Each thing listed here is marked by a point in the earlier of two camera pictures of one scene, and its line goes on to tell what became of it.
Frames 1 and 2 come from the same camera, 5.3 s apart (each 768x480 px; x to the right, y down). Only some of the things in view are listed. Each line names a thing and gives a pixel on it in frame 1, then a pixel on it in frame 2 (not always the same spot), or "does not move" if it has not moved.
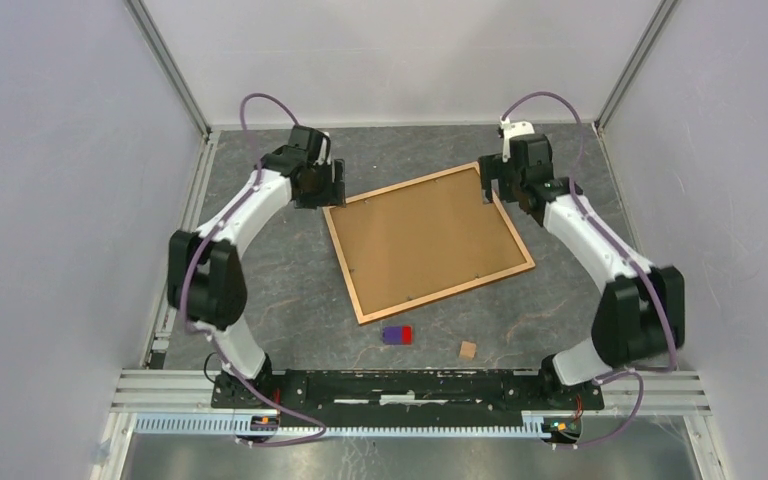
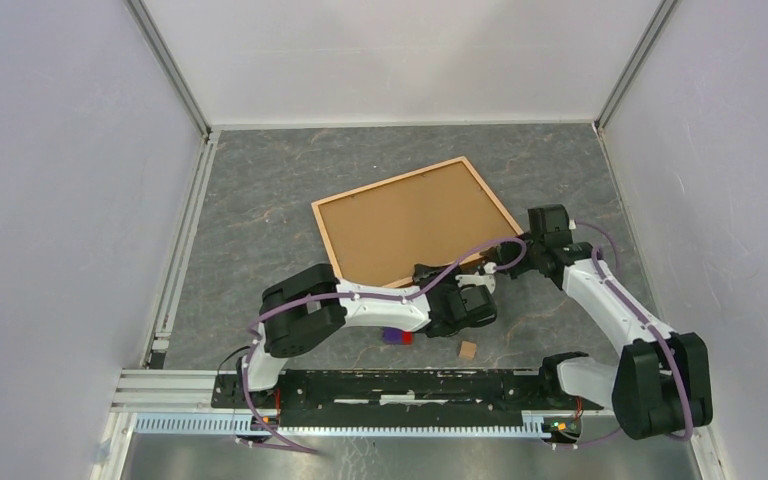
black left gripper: [335, 194] → [451, 277]
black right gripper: [493, 168] → [517, 271]
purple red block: [397, 335] does not move
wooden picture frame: [433, 296] → [332, 259]
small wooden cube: [467, 351] does not move
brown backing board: [425, 239] does not move
